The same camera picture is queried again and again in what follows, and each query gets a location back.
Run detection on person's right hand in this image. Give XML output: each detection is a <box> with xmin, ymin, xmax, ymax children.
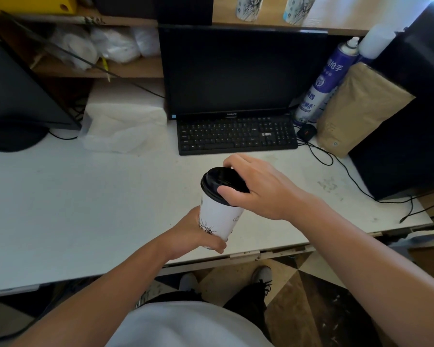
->
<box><xmin>217</xmin><ymin>153</ymin><xmax>312</xmax><ymax>222</ymax></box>

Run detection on person's left hand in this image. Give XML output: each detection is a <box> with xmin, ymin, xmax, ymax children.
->
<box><xmin>164</xmin><ymin>205</ymin><xmax>228</xmax><ymax>261</ymax></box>

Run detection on white paper cup blue print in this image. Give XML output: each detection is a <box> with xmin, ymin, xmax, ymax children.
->
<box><xmin>198</xmin><ymin>195</ymin><xmax>245</xmax><ymax>250</ymax></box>

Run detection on white paper cup green-blue base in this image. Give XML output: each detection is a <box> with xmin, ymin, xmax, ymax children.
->
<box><xmin>283</xmin><ymin>0</ymin><xmax>318</xmax><ymax>26</ymax></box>

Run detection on white paper cup statue print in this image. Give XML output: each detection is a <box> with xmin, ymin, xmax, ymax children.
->
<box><xmin>236</xmin><ymin>0</ymin><xmax>265</xmax><ymax>22</ymax></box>

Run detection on person's left forearm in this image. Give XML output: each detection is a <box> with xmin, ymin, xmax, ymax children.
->
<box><xmin>11</xmin><ymin>238</ymin><xmax>174</xmax><ymax>347</ymax></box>

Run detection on person's right forearm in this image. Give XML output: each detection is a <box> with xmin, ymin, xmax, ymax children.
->
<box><xmin>285</xmin><ymin>195</ymin><xmax>434</xmax><ymax>347</ymax></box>

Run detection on person's white shirt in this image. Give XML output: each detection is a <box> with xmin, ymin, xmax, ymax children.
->
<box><xmin>105</xmin><ymin>301</ymin><xmax>275</xmax><ymax>347</ymax></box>

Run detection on person's black trousers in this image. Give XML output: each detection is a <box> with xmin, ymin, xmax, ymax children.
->
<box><xmin>144</xmin><ymin>280</ymin><xmax>272</xmax><ymax>340</ymax></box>

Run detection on black keyboard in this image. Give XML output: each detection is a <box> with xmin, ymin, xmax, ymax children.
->
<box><xmin>176</xmin><ymin>115</ymin><xmax>299</xmax><ymax>156</ymax></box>

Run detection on black computer mouse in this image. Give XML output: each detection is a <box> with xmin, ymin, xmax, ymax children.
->
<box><xmin>296</xmin><ymin>123</ymin><xmax>318</xmax><ymax>143</ymax></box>

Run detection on brown paper bag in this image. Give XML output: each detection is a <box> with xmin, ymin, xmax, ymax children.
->
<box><xmin>316</xmin><ymin>62</ymin><xmax>417</xmax><ymax>159</ymax></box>

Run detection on blue white spray can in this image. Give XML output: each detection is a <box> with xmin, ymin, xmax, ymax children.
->
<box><xmin>293</xmin><ymin>36</ymin><xmax>361</xmax><ymax>127</ymax></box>

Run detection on black desktop monitor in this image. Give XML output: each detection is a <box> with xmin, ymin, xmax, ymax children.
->
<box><xmin>158</xmin><ymin>25</ymin><xmax>329</xmax><ymax>120</ymax></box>

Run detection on black computer case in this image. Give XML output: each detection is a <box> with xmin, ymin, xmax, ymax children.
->
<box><xmin>349</xmin><ymin>0</ymin><xmax>434</xmax><ymax>201</ymax></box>

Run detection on wooden cabinet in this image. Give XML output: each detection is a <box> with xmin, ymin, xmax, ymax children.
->
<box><xmin>408</xmin><ymin>245</ymin><xmax>434</xmax><ymax>286</ymax></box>

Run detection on wooden shelf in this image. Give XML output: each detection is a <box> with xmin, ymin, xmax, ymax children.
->
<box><xmin>0</xmin><ymin>14</ymin><xmax>164</xmax><ymax>79</ymax></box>

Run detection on white plastic bag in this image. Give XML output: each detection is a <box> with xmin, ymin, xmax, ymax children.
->
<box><xmin>132</xmin><ymin>27</ymin><xmax>162</xmax><ymax>57</ymax></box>
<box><xmin>90</xmin><ymin>27</ymin><xmax>142</xmax><ymax>64</ymax></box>
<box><xmin>50</xmin><ymin>27</ymin><xmax>100</xmax><ymax>71</ymax></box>

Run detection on round black monitor base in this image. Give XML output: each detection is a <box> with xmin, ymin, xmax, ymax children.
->
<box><xmin>0</xmin><ymin>120</ymin><xmax>51</xmax><ymax>153</ymax></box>

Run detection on black tissue box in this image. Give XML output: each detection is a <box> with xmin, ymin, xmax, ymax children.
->
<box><xmin>155</xmin><ymin>0</ymin><xmax>214</xmax><ymax>26</ymax></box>

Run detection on black slim monitor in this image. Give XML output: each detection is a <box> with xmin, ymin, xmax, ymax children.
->
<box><xmin>0</xmin><ymin>32</ymin><xmax>82</xmax><ymax>131</ymax></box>

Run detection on large yellow box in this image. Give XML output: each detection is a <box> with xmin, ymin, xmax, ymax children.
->
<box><xmin>0</xmin><ymin>0</ymin><xmax>77</xmax><ymax>15</ymax></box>

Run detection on black mouse cable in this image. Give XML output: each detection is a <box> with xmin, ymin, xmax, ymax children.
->
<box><xmin>303</xmin><ymin>139</ymin><xmax>415</xmax><ymax>205</ymax></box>

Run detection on thin black cable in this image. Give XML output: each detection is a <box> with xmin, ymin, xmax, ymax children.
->
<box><xmin>0</xmin><ymin>10</ymin><xmax>165</xmax><ymax>99</ymax></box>

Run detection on loose black cable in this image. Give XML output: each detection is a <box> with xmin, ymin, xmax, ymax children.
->
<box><xmin>399</xmin><ymin>191</ymin><xmax>434</xmax><ymax>225</ymax></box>

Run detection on short black monitor cable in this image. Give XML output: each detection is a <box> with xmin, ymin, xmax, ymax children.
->
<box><xmin>49</xmin><ymin>130</ymin><xmax>79</xmax><ymax>141</ymax></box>

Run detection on black floor cable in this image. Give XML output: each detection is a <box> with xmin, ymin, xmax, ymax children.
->
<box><xmin>0</xmin><ymin>296</ymin><xmax>58</xmax><ymax>344</ymax></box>

